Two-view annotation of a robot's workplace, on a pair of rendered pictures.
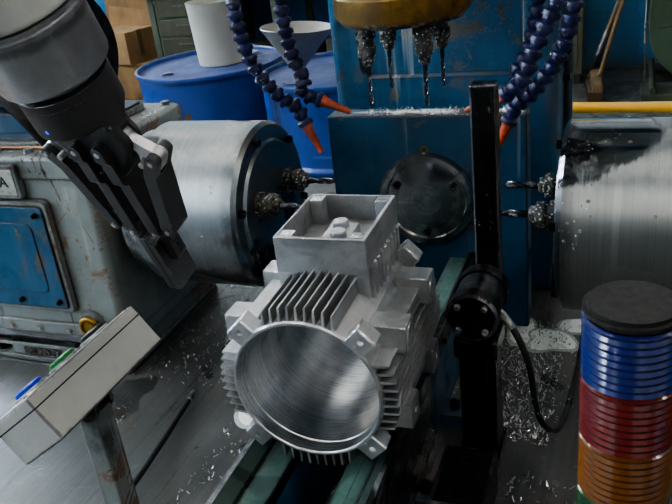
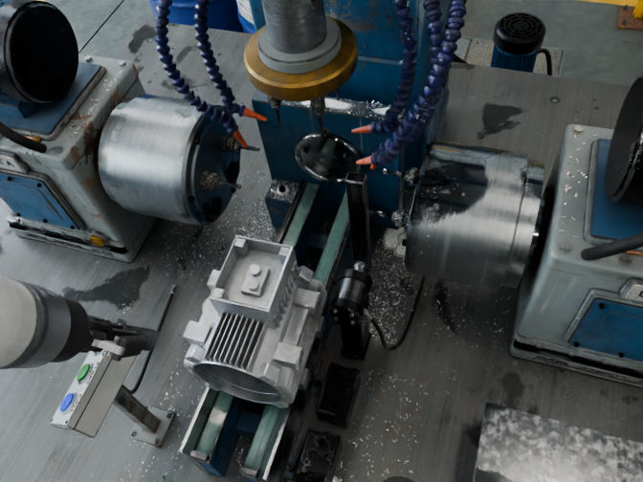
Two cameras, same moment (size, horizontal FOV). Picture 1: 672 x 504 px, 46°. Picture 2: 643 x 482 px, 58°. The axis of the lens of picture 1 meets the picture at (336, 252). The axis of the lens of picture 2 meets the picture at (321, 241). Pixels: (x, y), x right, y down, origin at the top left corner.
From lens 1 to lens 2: 0.55 m
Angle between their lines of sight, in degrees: 30
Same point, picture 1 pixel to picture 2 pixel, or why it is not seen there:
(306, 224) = (232, 261)
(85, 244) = (81, 200)
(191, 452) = (177, 339)
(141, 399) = (141, 288)
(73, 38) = (45, 345)
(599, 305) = not seen: outside the picture
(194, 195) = (155, 185)
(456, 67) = not seen: hidden behind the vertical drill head
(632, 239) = (454, 262)
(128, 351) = (124, 361)
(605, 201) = (439, 238)
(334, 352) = not seen: hidden behind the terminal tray
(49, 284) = (62, 217)
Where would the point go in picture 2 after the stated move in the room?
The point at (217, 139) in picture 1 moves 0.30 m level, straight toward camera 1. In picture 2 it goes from (166, 140) to (179, 273)
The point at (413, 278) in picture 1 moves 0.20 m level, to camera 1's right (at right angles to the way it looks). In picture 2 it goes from (305, 304) to (427, 289)
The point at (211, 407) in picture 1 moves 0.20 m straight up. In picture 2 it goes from (187, 298) to (157, 250)
